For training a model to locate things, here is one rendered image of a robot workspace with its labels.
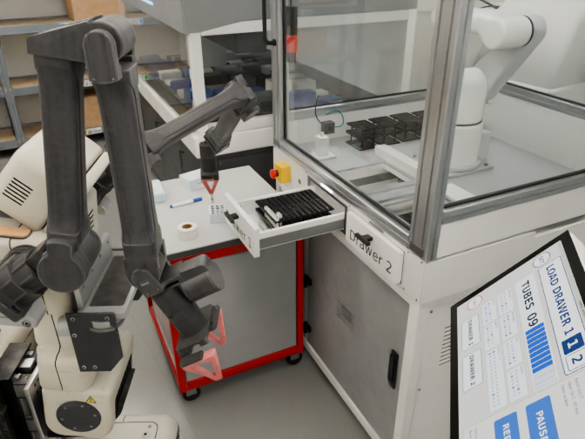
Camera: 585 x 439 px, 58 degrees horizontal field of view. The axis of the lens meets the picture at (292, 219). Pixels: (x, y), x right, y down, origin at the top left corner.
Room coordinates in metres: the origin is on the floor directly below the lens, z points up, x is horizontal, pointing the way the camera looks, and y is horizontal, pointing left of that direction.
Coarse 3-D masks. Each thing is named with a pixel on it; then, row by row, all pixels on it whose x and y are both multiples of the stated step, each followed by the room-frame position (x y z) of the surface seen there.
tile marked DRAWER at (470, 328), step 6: (474, 318) 0.87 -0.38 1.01; (462, 324) 0.88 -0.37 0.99; (468, 324) 0.87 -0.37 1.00; (474, 324) 0.85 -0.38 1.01; (462, 330) 0.86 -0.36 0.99; (468, 330) 0.85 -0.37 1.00; (474, 330) 0.83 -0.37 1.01; (462, 336) 0.84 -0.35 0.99; (468, 336) 0.83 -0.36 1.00; (474, 336) 0.82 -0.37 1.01; (480, 336) 0.80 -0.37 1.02; (462, 342) 0.82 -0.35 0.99; (468, 342) 0.81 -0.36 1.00; (474, 342) 0.80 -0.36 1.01; (462, 348) 0.81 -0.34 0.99; (468, 348) 0.79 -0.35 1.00
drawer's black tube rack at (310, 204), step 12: (300, 192) 1.73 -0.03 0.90; (312, 192) 1.73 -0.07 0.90; (276, 204) 1.63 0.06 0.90; (288, 204) 1.64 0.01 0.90; (300, 204) 1.63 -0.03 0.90; (312, 204) 1.63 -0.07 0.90; (324, 204) 1.63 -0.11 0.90; (264, 216) 1.60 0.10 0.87; (288, 216) 1.54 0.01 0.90; (300, 216) 1.55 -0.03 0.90; (312, 216) 1.60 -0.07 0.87; (324, 216) 1.60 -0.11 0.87
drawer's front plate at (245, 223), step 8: (224, 200) 1.67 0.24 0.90; (232, 200) 1.61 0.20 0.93; (232, 208) 1.58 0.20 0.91; (240, 208) 1.55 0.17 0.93; (240, 216) 1.51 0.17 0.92; (248, 216) 1.49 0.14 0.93; (240, 224) 1.52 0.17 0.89; (248, 224) 1.45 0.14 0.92; (248, 232) 1.45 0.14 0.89; (256, 232) 1.41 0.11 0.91; (248, 240) 1.46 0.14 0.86; (256, 240) 1.41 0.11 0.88; (248, 248) 1.46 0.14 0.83; (256, 248) 1.41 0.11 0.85; (256, 256) 1.41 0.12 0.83
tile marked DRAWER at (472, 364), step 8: (472, 352) 0.78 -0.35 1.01; (480, 352) 0.76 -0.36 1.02; (464, 360) 0.77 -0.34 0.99; (472, 360) 0.76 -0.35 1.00; (480, 360) 0.74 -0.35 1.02; (464, 368) 0.75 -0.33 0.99; (472, 368) 0.73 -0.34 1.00; (480, 368) 0.72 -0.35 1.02; (464, 376) 0.73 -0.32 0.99; (472, 376) 0.72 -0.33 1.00; (480, 376) 0.70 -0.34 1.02; (464, 384) 0.71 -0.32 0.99; (472, 384) 0.70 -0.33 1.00; (464, 392) 0.69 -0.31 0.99
